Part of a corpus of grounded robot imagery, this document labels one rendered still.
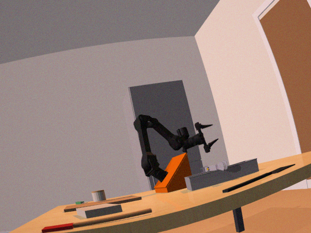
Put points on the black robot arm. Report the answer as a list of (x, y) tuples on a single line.
[(148, 159)]

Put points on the pale pink flat rectangular slab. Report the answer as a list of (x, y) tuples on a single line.
[(99, 210)]

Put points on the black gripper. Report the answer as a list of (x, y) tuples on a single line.
[(197, 139)]

